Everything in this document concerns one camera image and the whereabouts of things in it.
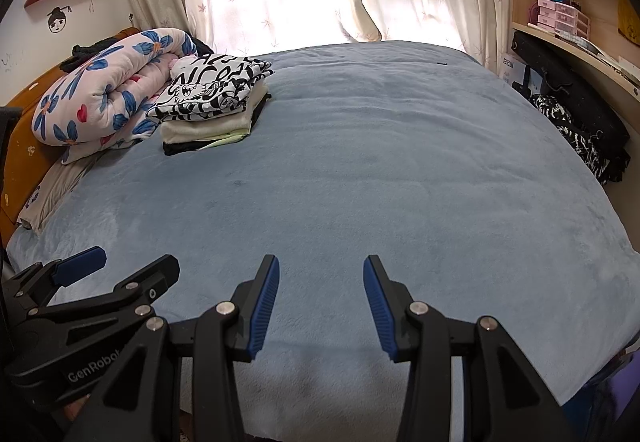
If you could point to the grey pillow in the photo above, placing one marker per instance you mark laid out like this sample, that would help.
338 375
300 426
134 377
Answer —
55 192

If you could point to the long black bag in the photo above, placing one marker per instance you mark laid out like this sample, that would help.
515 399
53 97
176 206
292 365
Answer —
575 91

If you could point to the purple cloth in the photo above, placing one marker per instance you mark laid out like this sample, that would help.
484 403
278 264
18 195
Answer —
622 382

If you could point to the yellow cloth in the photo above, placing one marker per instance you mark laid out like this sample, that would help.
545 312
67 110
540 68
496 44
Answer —
629 19

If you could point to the black knitted cloth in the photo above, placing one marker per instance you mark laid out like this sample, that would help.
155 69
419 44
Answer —
202 46

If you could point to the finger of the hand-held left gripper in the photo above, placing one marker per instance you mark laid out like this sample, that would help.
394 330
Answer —
150 277
80 264

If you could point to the black and white patterned cloth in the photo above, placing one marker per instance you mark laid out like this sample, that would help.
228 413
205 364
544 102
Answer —
575 131

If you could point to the white papers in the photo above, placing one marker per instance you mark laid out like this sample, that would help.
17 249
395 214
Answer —
622 66

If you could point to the pink floral quilt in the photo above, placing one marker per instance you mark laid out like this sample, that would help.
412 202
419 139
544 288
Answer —
100 91

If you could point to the cartoon face wall sticker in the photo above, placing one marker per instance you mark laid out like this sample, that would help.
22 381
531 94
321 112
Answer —
57 20

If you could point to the stack of pink storage boxes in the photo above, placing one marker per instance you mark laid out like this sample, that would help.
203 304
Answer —
565 19

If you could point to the black and white printed jacket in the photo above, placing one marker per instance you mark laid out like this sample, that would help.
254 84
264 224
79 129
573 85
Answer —
210 86

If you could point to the blue bed blanket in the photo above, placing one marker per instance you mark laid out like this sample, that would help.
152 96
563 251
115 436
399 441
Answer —
375 171

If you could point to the folded light green garment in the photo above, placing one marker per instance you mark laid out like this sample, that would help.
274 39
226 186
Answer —
227 140

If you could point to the folded cream garment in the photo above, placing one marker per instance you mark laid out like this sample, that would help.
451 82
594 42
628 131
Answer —
210 129

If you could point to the white cardboard box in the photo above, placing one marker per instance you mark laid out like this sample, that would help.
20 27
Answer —
512 69

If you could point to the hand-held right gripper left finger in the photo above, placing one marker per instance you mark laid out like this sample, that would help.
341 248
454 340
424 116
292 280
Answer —
265 302

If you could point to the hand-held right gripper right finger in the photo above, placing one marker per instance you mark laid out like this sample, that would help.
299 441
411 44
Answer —
380 307

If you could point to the folded black garment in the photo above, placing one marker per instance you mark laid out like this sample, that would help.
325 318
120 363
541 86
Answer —
180 149

